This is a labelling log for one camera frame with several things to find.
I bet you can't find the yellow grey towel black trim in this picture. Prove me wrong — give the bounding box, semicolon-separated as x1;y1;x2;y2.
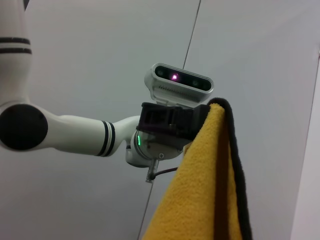
140;96;253;240

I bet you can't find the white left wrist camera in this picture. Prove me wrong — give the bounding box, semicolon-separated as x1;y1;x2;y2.
143;62;215;105

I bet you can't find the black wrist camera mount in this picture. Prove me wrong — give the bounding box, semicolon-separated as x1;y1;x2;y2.
135;101;211;141

